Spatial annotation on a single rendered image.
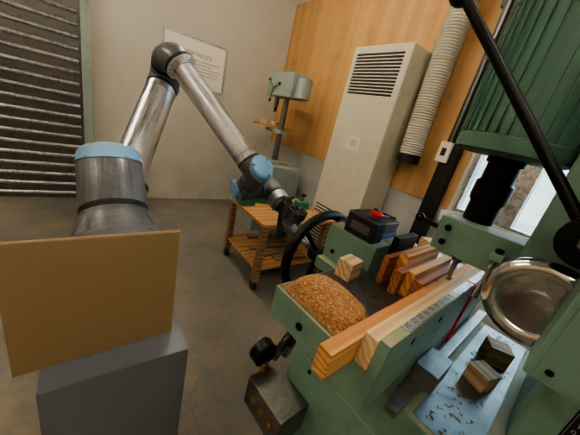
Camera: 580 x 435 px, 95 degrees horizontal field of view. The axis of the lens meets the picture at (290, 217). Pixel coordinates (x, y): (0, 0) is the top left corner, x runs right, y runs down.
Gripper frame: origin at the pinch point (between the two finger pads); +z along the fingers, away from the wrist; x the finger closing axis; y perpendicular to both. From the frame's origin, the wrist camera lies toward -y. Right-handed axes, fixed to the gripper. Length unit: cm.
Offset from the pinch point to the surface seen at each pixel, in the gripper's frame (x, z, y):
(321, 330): -43, 37, 29
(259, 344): -38.1, 28.3, 3.3
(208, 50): 56, -260, 0
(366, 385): -43, 45, 31
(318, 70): 144, -192, 32
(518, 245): -14, 43, 49
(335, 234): -19.6, 17.8, 26.3
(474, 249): -14, 39, 44
